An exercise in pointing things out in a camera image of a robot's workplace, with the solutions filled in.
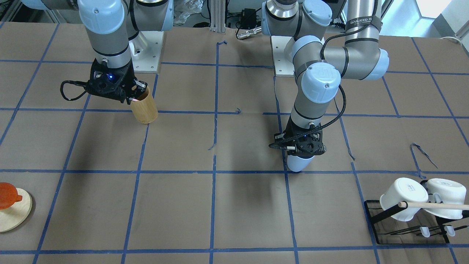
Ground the light blue plastic cup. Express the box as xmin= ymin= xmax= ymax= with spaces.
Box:
xmin=287 ymin=155 xmax=315 ymax=172

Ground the orange cup on coaster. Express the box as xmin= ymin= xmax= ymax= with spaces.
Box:
xmin=0 ymin=182 xmax=22 ymax=209

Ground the bamboo cylinder holder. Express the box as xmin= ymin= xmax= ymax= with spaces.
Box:
xmin=130 ymin=87 xmax=159 ymax=125

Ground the white mug lower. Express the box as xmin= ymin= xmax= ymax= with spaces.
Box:
xmin=380 ymin=177 xmax=429 ymax=210

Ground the white mug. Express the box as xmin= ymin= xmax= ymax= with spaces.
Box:
xmin=425 ymin=178 xmax=467 ymax=220
xmin=380 ymin=177 xmax=429 ymax=210

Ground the white mug upper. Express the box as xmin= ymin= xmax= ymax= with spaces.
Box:
xmin=425 ymin=178 xmax=467 ymax=220

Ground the round wooden coaster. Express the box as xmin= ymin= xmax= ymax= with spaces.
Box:
xmin=0 ymin=188 xmax=33 ymax=232

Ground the aluminium frame post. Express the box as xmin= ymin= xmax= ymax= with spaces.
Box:
xmin=207 ymin=0 xmax=227 ymax=34

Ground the wooden rack handle rod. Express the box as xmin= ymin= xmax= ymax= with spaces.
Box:
xmin=397 ymin=201 xmax=469 ymax=210

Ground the black wire mug rack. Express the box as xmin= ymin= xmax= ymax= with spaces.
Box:
xmin=364 ymin=179 xmax=468 ymax=245

